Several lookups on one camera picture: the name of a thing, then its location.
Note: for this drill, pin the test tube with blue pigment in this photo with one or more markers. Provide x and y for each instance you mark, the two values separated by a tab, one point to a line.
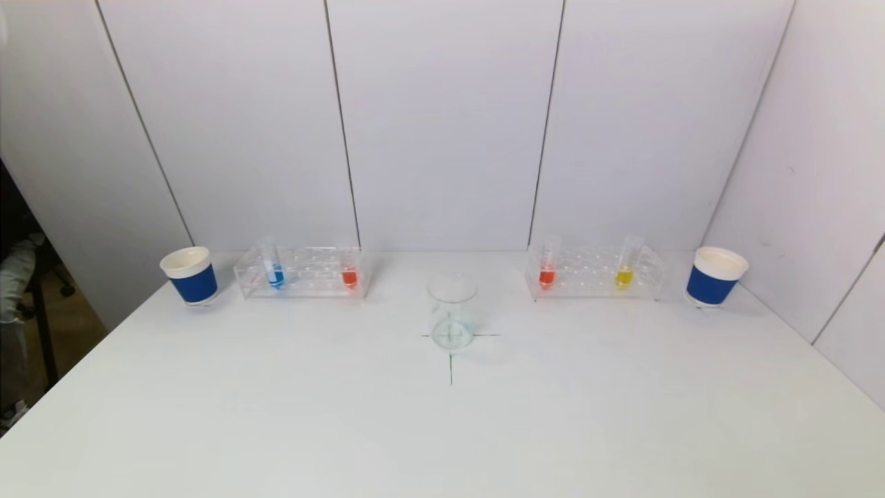
275	277

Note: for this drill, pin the blue white paper cup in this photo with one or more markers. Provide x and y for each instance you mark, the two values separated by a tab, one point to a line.
712	283
193	283

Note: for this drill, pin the clear glass beaker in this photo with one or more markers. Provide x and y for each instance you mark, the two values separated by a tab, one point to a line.
452	311

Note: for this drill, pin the test tube with red pigment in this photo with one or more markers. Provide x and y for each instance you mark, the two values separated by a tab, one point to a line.
349	277
547	277

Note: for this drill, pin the clear acrylic test tube rack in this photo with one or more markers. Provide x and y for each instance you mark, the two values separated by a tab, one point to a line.
588	277
311	277

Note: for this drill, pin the test tube with yellow pigment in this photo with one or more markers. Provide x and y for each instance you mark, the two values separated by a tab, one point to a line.
624	277

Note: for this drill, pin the black metal stand leg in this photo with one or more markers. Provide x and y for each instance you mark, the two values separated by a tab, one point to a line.
43	325

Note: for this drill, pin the person in grey trousers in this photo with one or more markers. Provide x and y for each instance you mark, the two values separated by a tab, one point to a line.
14	290

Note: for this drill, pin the white black sneaker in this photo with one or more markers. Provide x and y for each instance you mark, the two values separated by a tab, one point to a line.
12	416

